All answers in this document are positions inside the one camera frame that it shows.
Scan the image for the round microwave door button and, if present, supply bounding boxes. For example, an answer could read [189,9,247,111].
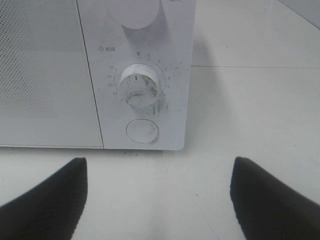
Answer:
[125,118,159,144]

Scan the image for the white microwave oven body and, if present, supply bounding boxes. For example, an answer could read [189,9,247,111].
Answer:
[77,0,196,150]

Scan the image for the white microwave knob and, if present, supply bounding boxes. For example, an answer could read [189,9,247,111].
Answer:
[118,64,161,108]
[107,0,160,30]

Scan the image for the white microwave door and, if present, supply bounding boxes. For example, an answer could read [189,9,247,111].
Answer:
[0,0,103,148]

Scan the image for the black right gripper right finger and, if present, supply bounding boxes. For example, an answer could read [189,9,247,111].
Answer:
[230,156,320,240]

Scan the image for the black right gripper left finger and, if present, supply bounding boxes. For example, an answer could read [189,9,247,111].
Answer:
[0,157,88,240]

